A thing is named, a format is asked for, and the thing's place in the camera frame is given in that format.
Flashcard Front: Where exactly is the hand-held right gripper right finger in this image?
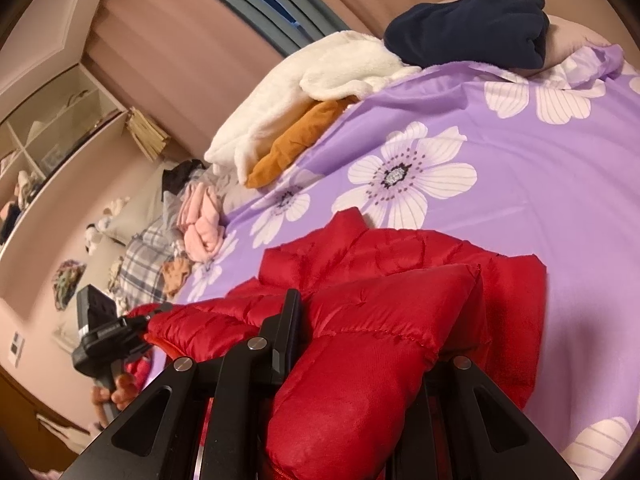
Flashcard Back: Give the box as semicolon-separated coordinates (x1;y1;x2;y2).
390;355;578;480

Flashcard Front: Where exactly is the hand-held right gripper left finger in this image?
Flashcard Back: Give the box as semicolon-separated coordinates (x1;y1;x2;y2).
60;289;303;480

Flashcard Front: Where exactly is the red down jacket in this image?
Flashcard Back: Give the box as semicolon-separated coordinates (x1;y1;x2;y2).
127;208;547;480
125;355;152;387

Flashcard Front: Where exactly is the person's left hand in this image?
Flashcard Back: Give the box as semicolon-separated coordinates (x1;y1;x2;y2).
90;374;137;423

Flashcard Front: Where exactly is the colourful patterned cloth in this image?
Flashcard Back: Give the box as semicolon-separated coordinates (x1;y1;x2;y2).
52;259;86;311

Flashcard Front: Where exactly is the folded red down jacket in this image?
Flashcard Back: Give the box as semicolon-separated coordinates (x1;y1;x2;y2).
125;355;152;387

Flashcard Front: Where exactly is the black and white plush dog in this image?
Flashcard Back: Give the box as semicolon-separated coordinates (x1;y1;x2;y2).
82;222;108;256

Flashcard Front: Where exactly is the tan printed garment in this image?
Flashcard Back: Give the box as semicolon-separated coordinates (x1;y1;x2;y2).
162;255;193;298

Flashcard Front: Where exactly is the beige pillow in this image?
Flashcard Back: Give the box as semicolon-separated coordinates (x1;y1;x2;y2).
105;175;168;243

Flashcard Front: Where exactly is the pink garment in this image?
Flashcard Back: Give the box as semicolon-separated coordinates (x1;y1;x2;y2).
177;181;226;263

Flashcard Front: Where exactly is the black garment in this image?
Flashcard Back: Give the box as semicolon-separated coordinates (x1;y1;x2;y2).
162;159;207;193

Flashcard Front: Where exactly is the orange garment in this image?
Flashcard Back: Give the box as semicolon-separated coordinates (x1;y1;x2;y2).
246;95;360;189

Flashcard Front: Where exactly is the white shelf cabinet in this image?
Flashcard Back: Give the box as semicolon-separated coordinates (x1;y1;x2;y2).
0;62;128;246

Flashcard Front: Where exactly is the purple floral blanket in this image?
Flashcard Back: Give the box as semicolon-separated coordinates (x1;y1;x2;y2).
150;44;640;480

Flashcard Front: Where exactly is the white fleece garment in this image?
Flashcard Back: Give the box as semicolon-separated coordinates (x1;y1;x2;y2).
205;31;423;187

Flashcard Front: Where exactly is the pink curtain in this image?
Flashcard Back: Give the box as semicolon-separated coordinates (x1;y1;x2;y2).
82;0;640;171

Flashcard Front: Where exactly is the teal curtain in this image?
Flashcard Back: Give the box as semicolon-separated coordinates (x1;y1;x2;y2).
165;0;351;58

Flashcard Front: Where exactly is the navy garment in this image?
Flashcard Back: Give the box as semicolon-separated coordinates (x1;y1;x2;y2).
383;0;551;71

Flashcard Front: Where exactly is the white wall switch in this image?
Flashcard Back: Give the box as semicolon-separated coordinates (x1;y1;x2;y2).
7;332;26;367

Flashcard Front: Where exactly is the tasselled wall hanging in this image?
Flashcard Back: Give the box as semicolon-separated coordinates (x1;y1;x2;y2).
124;106;171;162

